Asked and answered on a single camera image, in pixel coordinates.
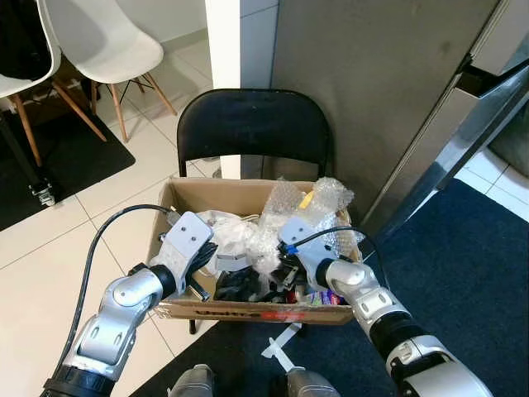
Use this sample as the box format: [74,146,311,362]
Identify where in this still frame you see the black floor mat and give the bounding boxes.
[0,122,137,233]

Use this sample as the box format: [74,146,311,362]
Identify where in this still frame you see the white chair with wooden legs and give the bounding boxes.
[40,0,179,143]
[0,0,108,168]

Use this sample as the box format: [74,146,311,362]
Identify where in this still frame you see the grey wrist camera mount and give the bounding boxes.
[278,217,333,286]
[155,211,215,275]

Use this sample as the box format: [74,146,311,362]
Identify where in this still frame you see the black crumpled trash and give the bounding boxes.
[212,265,278,304]

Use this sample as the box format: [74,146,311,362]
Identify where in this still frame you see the brown cardboard box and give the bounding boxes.
[147,175,366,327]

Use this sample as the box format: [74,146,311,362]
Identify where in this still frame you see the white tape strip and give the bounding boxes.
[260,323,303,374]

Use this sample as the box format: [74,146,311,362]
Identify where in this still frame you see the grey right robot leg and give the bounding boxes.
[284,368,342,397]

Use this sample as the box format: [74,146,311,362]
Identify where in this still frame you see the colourful wrapper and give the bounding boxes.
[291,286,350,308]

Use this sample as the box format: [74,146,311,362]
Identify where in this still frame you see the clear bubble wrap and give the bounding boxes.
[252,176,362,275]

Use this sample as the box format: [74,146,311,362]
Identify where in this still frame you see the black bag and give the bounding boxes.
[0,0,55,81]

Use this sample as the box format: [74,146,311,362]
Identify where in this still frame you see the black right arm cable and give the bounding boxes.
[284,224,391,290]

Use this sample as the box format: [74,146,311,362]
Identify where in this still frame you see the black folding chair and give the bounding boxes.
[175,88,336,181]

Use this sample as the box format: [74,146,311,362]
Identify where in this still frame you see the black stand with caster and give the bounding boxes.
[0,108,59,208]

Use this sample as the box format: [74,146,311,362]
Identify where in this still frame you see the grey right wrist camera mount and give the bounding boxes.
[278,217,333,286]

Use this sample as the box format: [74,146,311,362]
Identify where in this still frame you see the white plastic bag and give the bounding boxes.
[197,210,269,275]

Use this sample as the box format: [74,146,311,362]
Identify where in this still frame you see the grey steel fridge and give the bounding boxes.
[271,0,529,242]

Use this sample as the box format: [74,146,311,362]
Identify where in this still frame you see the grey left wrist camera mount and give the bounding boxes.
[155,211,215,275]

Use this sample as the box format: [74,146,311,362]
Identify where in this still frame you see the dark blue carpet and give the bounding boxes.
[131,177,529,397]

